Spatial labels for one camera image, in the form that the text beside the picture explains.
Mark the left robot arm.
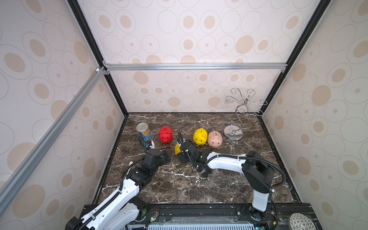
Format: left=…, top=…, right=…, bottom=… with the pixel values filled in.
left=65, top=137, right=170, bottom=230

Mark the perforated metal mesh dome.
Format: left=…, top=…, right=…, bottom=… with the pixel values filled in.
left=288, top=213, right=317, bottom=230

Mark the yellow piggy bank front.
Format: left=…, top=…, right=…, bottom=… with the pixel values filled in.
left=193, top=128, right=208, bottom=145

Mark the horizontal aluminium rail back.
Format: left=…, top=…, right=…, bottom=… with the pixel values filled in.
left=97, top=62, right=287, bottom=72

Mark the pink piggy bank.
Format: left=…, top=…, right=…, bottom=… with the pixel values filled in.
left=208, top=130, right=223, bottom=148

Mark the diagonal aluminium rail left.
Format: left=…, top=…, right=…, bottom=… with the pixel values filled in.
left=1, top=66, right=106, bottom=215

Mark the yellow piggy bank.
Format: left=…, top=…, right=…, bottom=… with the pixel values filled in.
left=193, top=128, right=208, bottom=145
left=174, top=143, right=182, bottom=155

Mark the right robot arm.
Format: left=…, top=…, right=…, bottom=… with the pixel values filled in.
left=177, top=138, right=286, bottom=212

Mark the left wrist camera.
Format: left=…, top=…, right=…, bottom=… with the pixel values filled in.
left=145, top=140, right=155, bottom=150

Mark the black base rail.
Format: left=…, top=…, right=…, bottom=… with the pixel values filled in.
left=74, top=202, right=323, bottom=230

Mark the chrome wire hook stand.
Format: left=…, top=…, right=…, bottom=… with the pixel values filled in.
left=224, top=87, right=268, bottom=141

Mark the yellow piggy bank back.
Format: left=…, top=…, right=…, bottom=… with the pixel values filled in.
left=174, top=143, right=182, bottom=155

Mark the red piggy bank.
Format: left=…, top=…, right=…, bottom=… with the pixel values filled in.
left=159, top=126, right=173, bottom=144

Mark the blue labelled tin can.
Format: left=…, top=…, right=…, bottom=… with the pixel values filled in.
left=136, top=123, right=151, bottom=141

